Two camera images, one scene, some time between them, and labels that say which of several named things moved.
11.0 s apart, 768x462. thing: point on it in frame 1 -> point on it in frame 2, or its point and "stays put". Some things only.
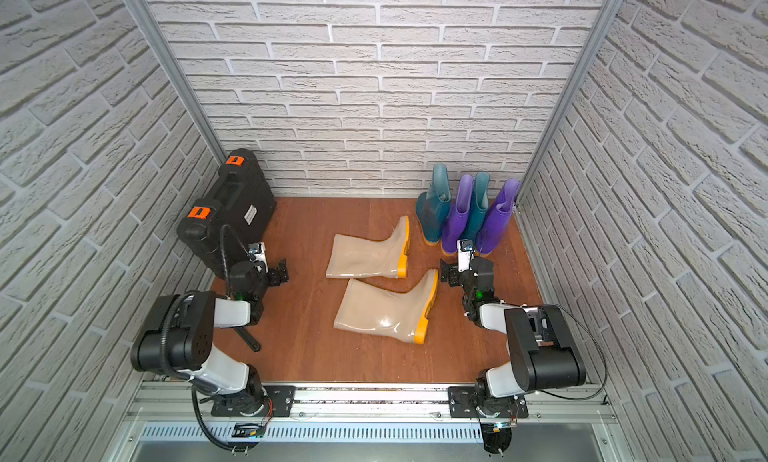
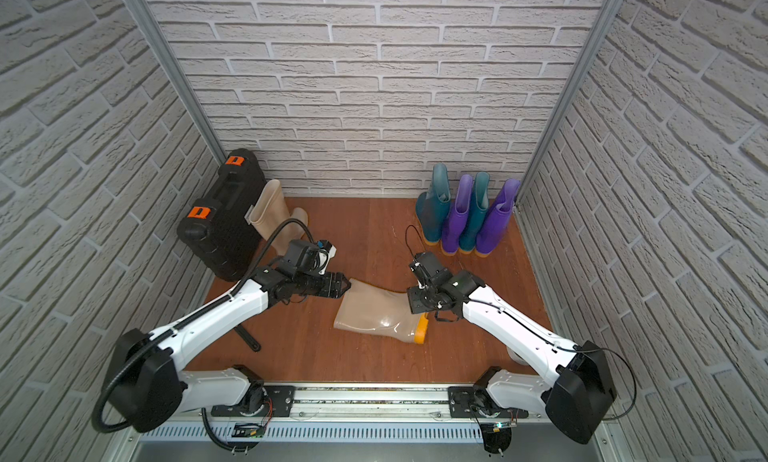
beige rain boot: (371, 308) stays put
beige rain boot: (354, 256) -> (269, 212)
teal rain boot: (433, 205) stays put
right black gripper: (455, 281) -> (414, 303)
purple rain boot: (456, 224) stays put
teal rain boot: (479, 207) stays put
